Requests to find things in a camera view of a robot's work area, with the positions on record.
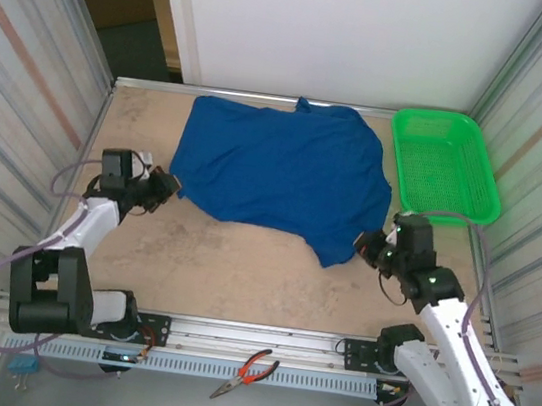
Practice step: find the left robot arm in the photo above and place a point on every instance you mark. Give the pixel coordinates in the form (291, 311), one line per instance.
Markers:
(51, 293)

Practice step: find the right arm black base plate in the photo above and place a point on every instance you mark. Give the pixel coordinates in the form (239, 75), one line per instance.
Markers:
(358, 351)

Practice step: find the blue t-shirt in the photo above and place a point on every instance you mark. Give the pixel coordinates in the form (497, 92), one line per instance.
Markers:
(280, 174)

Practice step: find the aluminium mounting rail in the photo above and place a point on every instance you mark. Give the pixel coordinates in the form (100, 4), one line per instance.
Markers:
(257, 337)

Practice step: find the blue clip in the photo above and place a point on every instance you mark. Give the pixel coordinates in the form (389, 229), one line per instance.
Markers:
(23, 364)

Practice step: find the green plastic mesh basket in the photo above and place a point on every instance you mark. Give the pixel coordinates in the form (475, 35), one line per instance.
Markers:
(438, 166)

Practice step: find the white door frame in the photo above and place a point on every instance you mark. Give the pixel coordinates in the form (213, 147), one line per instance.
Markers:
(182, 24)

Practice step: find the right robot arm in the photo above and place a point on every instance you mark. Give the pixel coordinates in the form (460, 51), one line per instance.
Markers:
(452, 350)

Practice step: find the brown cloth pouch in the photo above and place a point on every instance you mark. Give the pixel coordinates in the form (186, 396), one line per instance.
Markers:
(509, 393)

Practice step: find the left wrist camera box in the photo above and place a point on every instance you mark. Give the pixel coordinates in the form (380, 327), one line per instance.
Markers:
(144, 165)

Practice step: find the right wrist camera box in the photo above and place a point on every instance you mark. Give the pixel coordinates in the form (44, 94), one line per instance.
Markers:
(391, 236)

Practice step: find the black controller board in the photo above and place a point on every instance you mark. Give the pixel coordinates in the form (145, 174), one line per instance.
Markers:
(120, 357)
(388, 391)

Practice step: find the aluminium table edge frame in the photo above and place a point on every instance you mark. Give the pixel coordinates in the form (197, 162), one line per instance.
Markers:
(156, 85)

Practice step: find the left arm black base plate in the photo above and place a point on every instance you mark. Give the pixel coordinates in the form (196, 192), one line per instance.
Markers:
(157, 328)

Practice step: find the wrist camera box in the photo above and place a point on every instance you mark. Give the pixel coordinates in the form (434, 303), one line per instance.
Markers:
(391, 236)
(144, 165)

